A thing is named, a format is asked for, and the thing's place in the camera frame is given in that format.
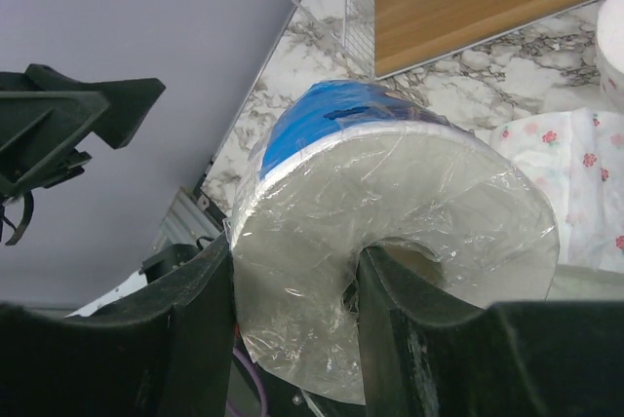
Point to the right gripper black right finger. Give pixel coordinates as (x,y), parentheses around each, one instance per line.
(425,352)

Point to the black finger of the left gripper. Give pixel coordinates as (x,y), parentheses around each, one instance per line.
(45,115)

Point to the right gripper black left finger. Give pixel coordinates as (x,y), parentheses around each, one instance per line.
(164,350)

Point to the blue-bottom paper roll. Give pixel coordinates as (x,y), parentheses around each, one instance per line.
(352,165)

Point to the pink dotted paper roll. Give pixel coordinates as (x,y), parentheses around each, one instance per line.
(576,159)

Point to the plain white bottom paper roll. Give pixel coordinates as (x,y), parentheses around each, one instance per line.
(609,50)

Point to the aluminium frame rail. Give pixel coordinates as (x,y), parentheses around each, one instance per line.
(190,218)

